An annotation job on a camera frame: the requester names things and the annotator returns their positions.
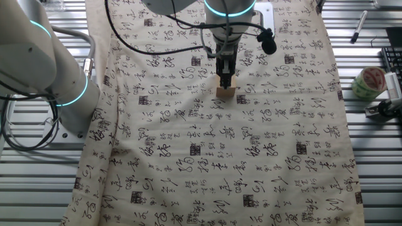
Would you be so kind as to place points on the black rectangular object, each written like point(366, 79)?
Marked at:
point(395, 37)

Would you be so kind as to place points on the grey flat device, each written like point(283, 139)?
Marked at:
point(389, 3)

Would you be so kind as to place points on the clear plastic piece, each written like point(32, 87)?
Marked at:
point(53, 3)

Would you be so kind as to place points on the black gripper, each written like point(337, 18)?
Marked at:
point(226, 51)

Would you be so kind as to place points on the wrist camera with metal bracket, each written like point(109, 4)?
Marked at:
point(267, 31)

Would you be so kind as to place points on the black keyboard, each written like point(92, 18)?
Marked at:
point(392, 59)

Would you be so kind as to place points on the clear packing tape roll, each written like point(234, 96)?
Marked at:
point(361, 89)

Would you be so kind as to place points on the beige calligraphy print cloth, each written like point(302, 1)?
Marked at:
point(220, 157)

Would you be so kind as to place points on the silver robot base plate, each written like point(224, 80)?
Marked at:
point(67, 135)

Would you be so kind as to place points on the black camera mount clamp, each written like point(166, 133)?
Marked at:
point(384, 110)

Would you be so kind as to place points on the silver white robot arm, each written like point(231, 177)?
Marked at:
point(37, 62)

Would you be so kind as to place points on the small wooden block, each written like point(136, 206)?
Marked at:
point(226, 91)

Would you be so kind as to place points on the black white marker pen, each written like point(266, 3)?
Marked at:
point(358, 26)

